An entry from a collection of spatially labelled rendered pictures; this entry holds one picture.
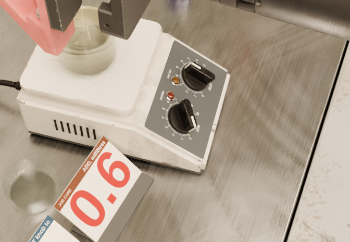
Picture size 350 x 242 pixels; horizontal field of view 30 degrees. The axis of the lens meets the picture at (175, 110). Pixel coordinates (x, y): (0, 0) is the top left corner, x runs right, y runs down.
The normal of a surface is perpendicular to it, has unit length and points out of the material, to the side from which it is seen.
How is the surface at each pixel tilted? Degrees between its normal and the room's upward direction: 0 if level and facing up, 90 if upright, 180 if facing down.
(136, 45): 0
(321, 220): 0
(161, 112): 30
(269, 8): 99
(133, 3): 89
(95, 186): 40
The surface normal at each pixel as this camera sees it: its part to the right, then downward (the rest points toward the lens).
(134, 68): 0.02, -0.56
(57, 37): 0.93, 0.30
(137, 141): -0.26, 0.80
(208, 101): 0.50, -0.37
